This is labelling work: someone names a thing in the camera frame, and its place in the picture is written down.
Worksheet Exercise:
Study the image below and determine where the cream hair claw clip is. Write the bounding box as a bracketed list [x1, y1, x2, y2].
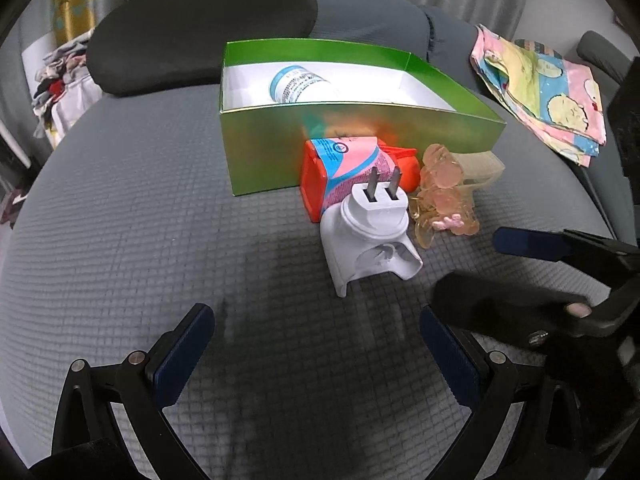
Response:
[452, 151, 504, 192]

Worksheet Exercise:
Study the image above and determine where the pink orange hair claw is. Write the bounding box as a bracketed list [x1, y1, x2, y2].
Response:
[409, 144, 480, 249]

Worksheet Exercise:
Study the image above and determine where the white plug adapter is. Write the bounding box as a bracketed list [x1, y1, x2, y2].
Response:
[320, 168, 423, 298]

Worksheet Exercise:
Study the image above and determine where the pink pouch red cap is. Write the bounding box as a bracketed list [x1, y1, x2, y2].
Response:
[299, 136, 420, 223]

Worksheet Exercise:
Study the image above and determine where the white bottle blue label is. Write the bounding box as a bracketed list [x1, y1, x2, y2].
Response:
[269, 65, 349, 104]

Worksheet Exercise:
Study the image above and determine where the person's hand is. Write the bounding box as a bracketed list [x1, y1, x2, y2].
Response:
[565, 302, 592, 318]

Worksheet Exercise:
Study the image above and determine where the colourful cartoon cloth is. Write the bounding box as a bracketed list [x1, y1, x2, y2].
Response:
[470, 25, 606, 167]

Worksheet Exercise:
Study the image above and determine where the grey armchair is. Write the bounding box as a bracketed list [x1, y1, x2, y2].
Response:
[576, 30, 631, 84]

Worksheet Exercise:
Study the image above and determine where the grey sofa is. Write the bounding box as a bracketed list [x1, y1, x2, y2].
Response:
[0, 0, 626, 480]

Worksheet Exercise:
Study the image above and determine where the green cardboard box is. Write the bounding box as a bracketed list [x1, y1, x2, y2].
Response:
[219, 38, 506, 196]

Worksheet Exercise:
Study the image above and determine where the pile of clothes bags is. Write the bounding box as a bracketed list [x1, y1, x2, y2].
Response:
[32, 28, 104, 150]

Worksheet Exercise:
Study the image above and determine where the black round cushion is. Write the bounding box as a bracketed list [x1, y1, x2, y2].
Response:
[87, 0, 318, 96]

